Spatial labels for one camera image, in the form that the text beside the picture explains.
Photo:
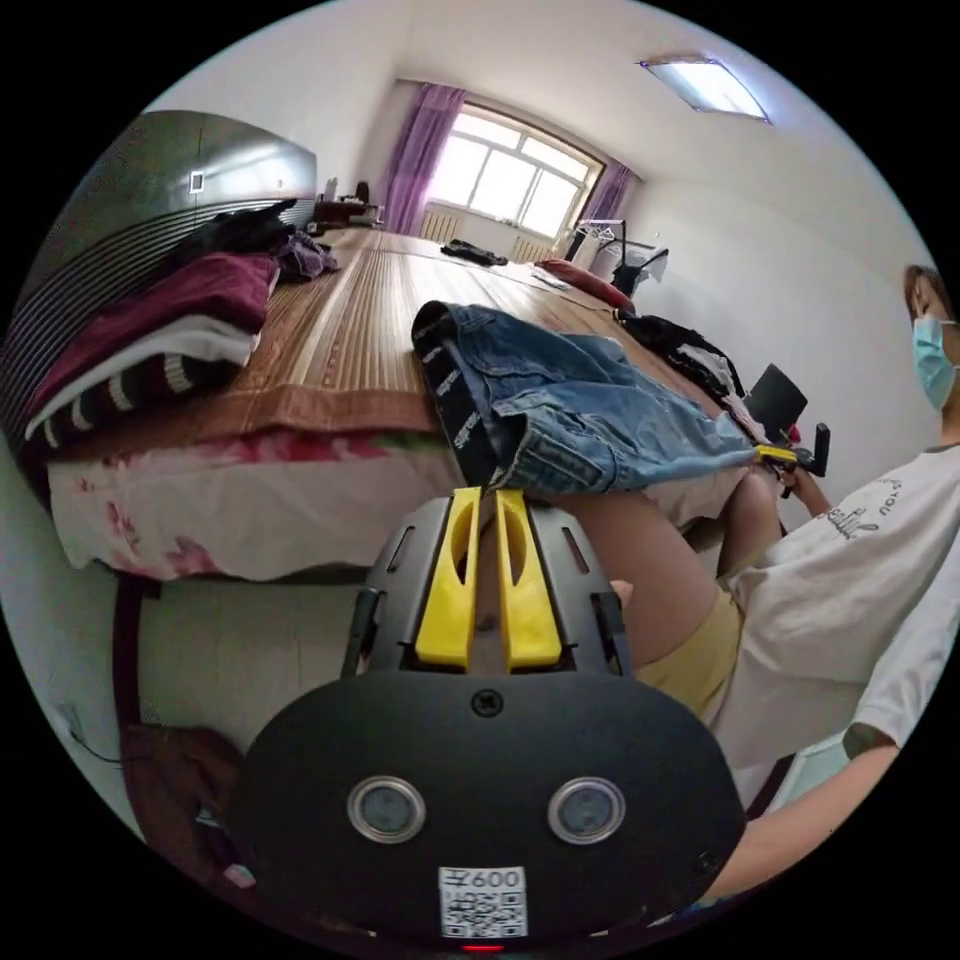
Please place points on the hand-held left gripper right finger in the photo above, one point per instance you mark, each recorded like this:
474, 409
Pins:
529, 600

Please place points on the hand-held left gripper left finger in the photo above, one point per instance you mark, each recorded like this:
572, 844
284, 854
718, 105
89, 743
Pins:
448, 592

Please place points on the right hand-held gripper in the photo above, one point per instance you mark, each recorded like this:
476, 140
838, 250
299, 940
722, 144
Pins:
796, 459

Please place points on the blue jeans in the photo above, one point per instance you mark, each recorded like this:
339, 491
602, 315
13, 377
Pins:
570, 405

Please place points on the person's left forearm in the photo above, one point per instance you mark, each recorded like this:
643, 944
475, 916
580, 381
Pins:
802, 832

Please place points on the person's right forearm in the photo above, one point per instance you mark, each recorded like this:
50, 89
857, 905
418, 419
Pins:
819, 506

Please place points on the person's right hand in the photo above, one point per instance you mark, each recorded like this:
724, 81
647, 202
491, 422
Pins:
801, 484

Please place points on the person's left hand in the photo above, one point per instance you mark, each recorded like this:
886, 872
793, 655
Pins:
622, 594

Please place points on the pile of clothes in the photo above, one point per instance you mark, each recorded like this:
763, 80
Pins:
686, 349
157, 330

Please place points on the person's body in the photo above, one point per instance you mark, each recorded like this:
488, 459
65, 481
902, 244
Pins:
825, 585

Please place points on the clothes rack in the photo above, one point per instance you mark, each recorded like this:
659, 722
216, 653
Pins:
626, 259

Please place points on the red pillow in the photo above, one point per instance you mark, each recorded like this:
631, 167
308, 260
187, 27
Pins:
592, 283

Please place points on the bed with woven mat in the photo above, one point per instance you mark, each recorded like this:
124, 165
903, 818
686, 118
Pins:
352, 330

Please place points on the purple curtain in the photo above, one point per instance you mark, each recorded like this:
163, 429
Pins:
609, 191
416, 157

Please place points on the brown bag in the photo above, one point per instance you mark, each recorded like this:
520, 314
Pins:
187, 795

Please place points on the black garment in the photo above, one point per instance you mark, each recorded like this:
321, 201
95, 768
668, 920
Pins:
474, 253

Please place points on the white radiator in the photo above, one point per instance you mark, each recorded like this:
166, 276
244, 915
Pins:
442, 223

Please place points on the ceiling lamp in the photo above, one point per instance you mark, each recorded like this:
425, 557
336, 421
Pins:
706, 88

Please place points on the window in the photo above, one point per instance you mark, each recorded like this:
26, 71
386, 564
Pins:
517, 176

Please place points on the dark wooden desk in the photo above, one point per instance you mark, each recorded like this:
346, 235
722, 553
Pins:
341, 206

